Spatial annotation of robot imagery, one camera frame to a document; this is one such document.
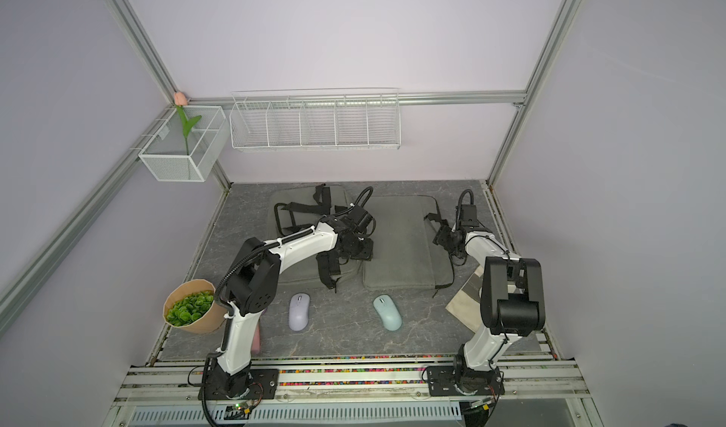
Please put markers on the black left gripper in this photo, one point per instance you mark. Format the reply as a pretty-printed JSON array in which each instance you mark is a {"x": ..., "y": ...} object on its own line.
[{"x": 368, "y": 252}]

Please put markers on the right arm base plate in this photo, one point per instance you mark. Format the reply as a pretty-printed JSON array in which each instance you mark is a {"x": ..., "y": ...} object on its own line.
[{"x": 448, "y": 381}]

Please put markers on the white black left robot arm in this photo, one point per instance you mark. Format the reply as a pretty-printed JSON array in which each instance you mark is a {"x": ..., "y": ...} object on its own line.
[{"x": 249, "y": 287}]

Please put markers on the white wire wall shelf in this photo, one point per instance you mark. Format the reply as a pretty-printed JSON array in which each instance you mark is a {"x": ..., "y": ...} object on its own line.
[{"x": 316, "y": 119}]

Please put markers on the grey bag with black straps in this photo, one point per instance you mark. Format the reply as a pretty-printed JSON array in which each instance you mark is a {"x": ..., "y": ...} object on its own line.
[{"x": 293, "y": 209}]

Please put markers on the lilac computer mouse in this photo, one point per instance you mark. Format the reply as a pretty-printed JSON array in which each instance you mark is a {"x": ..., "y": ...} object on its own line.
[{"x": 299, "y": 312}]

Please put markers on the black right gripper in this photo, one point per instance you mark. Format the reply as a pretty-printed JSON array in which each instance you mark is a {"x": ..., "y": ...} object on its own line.
[{"x": 441, "y": 236}]

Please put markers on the beige work glove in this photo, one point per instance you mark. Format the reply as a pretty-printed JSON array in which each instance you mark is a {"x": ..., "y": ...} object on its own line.
[{"x": 464, "y": 306}]

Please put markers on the purple pink object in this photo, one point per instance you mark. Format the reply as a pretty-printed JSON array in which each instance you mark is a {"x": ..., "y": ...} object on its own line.
[{"x": 256, "y": 347}]

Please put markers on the white mesh wall basket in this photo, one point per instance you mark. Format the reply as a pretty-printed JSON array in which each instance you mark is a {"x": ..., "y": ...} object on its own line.
[{"x": 164, "y": 154}]

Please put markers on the mint green computer mouse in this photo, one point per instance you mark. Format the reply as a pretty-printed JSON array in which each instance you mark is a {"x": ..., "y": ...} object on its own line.
[{"x": 388, "y": 313}]

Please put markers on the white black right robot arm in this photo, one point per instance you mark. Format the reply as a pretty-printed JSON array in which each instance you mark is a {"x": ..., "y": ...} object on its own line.
[{"x": 511, "y": 306}]

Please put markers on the brown pot with green plant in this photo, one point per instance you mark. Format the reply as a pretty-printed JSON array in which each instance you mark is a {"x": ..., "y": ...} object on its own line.
[{"x": 191, "y": 307}]

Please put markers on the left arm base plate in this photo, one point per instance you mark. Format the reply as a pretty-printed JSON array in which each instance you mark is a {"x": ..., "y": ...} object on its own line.
[{"x": 255, "y": 384}]

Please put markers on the artificial pink tulip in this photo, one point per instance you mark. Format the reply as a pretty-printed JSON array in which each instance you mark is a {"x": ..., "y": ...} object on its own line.
[{"x": 188, "y": 123}]

